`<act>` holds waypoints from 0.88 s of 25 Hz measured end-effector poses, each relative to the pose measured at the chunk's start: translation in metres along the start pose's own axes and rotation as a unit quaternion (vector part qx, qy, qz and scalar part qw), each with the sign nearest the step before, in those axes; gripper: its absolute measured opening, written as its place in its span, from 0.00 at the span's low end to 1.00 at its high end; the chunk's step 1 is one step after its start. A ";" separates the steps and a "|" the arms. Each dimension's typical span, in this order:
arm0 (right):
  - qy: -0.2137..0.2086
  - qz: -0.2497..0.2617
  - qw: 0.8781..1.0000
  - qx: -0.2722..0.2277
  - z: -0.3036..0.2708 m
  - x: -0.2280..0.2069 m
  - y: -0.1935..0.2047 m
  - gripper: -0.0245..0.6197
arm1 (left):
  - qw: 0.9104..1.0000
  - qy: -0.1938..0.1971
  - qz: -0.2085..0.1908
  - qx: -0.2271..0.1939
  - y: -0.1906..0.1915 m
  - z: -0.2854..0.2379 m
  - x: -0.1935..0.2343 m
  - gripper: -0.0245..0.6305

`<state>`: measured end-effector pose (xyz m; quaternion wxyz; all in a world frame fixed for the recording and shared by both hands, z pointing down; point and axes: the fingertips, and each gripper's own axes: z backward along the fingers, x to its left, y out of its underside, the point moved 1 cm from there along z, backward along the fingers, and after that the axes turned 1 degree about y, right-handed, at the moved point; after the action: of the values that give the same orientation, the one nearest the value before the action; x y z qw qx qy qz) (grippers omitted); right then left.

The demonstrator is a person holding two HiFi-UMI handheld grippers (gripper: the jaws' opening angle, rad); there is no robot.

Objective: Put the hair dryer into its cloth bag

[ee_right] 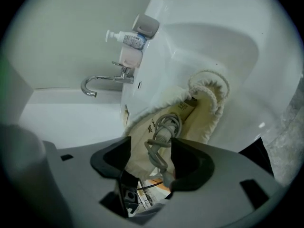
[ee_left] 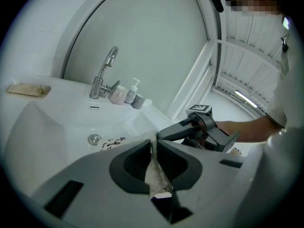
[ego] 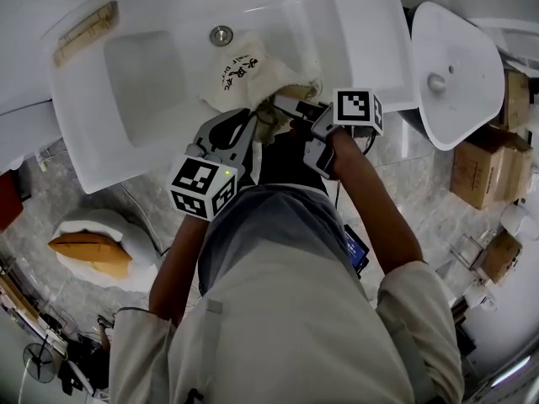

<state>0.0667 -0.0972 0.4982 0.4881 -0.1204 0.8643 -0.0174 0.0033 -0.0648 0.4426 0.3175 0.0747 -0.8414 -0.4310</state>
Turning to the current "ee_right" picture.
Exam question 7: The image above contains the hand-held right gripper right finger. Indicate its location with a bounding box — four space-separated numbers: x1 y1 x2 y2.
129 137 288 228

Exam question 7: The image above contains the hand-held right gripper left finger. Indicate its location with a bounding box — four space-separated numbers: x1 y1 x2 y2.
42 136 133 228

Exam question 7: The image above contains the white printed cloth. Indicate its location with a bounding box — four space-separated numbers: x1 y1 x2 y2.
122 69 231 182

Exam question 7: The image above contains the chrome faucet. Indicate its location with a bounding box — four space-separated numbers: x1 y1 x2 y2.
80 61 135 98

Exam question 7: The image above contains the pink cup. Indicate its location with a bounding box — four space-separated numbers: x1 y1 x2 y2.
118 46 143 68

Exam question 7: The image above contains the white sink vanity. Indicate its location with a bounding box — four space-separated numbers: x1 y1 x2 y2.
120 0 304 152

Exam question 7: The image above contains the white pump bottle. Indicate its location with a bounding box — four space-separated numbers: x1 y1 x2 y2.
105 29 147 50

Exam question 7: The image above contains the grey cup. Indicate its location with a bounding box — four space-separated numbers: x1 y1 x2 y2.
132 12 160 39

